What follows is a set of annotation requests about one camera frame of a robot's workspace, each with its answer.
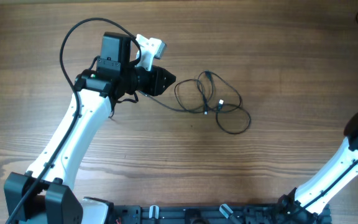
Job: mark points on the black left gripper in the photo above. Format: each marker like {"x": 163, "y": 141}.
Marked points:
{"x": 156, "y": 86}

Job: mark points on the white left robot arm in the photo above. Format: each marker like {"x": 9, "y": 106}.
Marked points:
{"x": 44, "y": 193}

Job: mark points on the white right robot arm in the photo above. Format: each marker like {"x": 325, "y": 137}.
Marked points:
{"x": 309, "y": 199}

